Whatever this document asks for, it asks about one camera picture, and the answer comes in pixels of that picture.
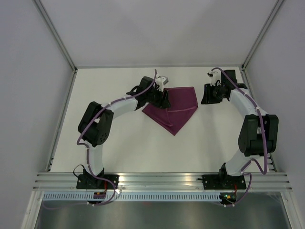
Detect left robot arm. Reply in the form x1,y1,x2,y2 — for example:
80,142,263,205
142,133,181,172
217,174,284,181
76,75,171,189

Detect left aluminium frame post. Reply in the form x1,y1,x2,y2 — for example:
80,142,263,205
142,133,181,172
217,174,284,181
32,0,77,73

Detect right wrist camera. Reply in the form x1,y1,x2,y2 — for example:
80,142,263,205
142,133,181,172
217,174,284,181
207,70,222,86

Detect aluminium frame post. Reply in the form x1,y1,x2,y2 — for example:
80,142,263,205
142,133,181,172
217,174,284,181
32,0,77,73
241,0,285,71

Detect purple cloth napkin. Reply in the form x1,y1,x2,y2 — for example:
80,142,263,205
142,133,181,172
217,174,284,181
142,87,198,135

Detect aluminium front rail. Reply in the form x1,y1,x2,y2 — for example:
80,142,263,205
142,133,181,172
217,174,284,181
32,172,292,192

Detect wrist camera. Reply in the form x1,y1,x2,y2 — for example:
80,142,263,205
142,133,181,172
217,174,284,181
155,76,169,87
207,70,222,86

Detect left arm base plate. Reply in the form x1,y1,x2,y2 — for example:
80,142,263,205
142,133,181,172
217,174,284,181
76,174,119,190

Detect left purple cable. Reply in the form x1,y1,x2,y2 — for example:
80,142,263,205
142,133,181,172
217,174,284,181
42,69,159,210

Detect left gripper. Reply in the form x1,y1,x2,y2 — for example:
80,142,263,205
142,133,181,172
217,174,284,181
145,85,170,109

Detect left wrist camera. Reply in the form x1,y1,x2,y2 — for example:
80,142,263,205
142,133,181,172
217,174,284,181
155,76,169,87

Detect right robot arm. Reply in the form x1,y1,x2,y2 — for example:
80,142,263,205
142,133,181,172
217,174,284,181
201,67,279,190

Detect white slotted cable duct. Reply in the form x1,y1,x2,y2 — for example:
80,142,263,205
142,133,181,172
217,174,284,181
43,191,221,202

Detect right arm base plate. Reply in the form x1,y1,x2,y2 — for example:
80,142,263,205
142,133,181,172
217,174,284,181
202,174,246,190

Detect right aluminium frame post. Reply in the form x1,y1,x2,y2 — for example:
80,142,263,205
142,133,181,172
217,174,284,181
241,0,285,71

